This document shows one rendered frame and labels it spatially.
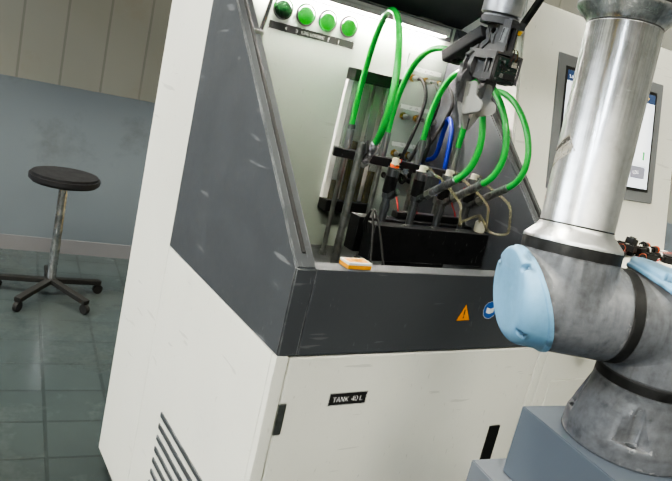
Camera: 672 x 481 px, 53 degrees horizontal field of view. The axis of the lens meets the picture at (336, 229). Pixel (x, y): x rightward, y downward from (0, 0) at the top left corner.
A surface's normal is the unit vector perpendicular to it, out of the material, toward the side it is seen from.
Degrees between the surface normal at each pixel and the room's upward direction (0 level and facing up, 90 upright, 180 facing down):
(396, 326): 90
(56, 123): 90
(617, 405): 73
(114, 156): 90
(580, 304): 82
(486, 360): 90
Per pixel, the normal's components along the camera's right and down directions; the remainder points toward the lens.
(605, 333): 0.06, 0.36
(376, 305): 0.51, 0.30
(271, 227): -0.83, -0.07
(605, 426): -0.61, -0.29
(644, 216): 0.55, 0.07
